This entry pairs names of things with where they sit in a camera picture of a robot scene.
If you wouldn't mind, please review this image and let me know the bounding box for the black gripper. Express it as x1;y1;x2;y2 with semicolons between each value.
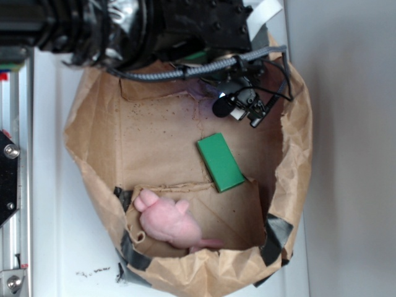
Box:
154;0;267;93

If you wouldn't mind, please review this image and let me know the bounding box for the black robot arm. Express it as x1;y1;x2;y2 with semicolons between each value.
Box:
1;1;267;82

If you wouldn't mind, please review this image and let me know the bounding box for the brown paper bag tray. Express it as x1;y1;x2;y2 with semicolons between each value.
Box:
64;68;312;296

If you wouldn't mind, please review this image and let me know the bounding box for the green rectangular block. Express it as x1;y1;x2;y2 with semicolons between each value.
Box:
197;133;245;193

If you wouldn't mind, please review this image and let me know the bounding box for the pink plush mouse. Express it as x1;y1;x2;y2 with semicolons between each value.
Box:
133;189;224;253

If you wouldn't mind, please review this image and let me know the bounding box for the grey braided cable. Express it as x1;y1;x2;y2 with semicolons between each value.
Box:
106;45;288;82

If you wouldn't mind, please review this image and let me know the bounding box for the white ribbon cable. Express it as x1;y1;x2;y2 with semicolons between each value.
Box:
246;0;283;38

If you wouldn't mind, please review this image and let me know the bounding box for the aluminium extrusion rail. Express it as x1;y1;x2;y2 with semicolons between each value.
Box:
1;46;33;296

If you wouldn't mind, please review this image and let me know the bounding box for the metal corner bracket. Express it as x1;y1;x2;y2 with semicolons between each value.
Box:
1;269;29;297

